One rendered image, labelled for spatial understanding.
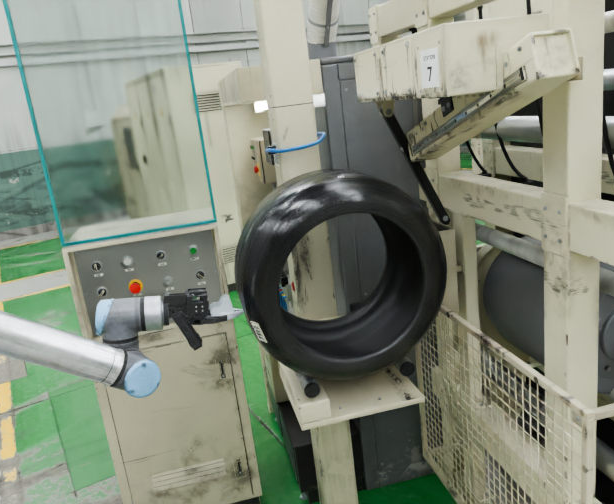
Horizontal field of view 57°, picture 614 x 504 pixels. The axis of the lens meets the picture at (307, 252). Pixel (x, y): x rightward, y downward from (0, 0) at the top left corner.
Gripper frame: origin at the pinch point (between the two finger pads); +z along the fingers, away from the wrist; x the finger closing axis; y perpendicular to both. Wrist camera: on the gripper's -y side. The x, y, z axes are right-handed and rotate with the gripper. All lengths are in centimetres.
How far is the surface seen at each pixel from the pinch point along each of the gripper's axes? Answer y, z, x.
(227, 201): -24, 28, 366
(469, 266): 3, 81, 22
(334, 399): -29.1, 27.3, -0.2
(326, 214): 28.8, 21.3, -12.2
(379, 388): -27.4, 41.5, 0.3
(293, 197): 32.7, 13.8, -7.7
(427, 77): 61, 40, -26
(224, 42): 186, 84, 992
